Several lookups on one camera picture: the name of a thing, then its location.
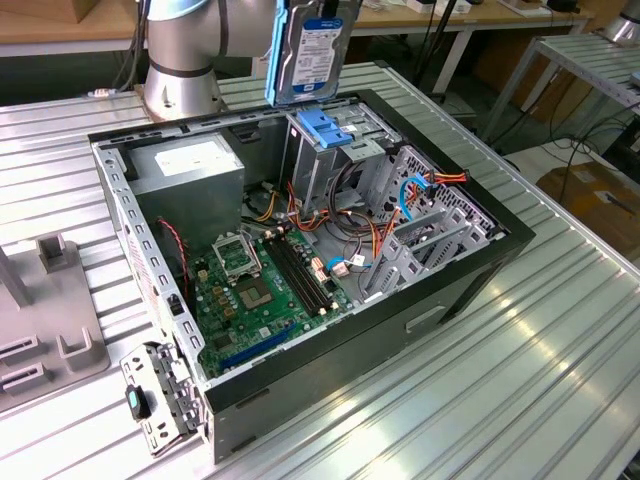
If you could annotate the black case fan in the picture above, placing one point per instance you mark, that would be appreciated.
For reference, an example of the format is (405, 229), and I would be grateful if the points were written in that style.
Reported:
(172, 260)

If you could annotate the metal slat side table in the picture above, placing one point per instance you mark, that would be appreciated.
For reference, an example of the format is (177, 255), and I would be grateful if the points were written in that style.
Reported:
(575, 55)

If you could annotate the hinged metal case bracket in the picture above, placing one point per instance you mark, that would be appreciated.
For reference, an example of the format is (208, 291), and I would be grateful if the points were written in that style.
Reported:
(165, 375)

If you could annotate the blue expansion slot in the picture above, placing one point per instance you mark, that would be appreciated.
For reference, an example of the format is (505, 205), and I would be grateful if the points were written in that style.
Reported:
(257, 348)

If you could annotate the CPU socket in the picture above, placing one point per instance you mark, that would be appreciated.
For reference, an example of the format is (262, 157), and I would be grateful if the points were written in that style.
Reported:
(256, 295)

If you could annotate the wooden desk with white frame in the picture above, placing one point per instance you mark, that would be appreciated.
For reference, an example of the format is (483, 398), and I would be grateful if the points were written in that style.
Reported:
(400, 22)

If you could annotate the small white box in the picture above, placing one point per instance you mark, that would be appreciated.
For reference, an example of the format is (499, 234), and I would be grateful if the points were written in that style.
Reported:
(420, 6)

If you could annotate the black latch with teal button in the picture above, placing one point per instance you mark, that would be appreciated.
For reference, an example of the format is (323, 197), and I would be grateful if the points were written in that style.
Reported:
(137, 402)

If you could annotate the black RAM slot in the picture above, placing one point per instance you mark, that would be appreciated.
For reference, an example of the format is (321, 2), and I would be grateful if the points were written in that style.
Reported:
(305, 275)
(292, 275)
(299, 275)
(312, 275)

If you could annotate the large brown cardboard box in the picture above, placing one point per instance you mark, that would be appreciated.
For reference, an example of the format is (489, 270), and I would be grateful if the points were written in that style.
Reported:
(590, 210)

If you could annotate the blue plastic drive latch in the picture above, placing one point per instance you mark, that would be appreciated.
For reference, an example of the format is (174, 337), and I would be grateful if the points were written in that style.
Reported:
(320, 127)

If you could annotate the grey parts rack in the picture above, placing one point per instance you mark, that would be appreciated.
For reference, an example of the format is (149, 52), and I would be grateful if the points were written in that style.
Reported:
(50, 310)

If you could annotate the silver drive cage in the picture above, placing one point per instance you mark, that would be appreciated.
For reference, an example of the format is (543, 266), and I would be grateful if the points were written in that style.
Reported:
(320, 170)

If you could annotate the silver power supply box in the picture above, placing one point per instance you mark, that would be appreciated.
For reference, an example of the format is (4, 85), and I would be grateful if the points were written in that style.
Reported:
(190, 200)

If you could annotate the black open PC case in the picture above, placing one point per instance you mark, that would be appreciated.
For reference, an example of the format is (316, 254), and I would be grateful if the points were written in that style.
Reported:
(350, 360)

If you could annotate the hard disk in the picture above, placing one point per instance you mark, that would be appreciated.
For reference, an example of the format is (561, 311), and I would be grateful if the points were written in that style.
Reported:
(315, 50)

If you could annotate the silver disk bay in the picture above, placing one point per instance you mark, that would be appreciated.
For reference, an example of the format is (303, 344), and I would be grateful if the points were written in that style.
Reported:
(410, 272)

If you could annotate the small brown cardboard box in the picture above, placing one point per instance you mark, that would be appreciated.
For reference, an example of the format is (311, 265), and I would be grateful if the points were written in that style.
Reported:
(100, 10)

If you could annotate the green motherboard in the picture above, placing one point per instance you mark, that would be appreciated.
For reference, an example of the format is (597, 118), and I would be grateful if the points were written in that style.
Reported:
(287, 327)

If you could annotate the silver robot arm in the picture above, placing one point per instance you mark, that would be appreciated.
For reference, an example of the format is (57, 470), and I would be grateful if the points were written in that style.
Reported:
(175, 50)

